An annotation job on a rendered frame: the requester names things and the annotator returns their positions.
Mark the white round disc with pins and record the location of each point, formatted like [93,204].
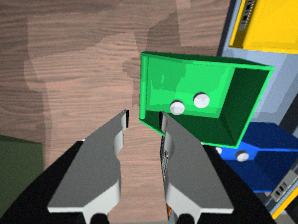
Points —
[218,149]
[201,100]
[177,107]

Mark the yellow flat bar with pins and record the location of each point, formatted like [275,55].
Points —
[291,196]

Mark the small silver disc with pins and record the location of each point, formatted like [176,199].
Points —
[241,155]

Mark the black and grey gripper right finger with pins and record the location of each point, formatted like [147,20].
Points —
[199,182]

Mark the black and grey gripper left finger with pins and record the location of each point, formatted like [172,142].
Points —
[85,180]

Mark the green bin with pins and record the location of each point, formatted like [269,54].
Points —
[233,85]

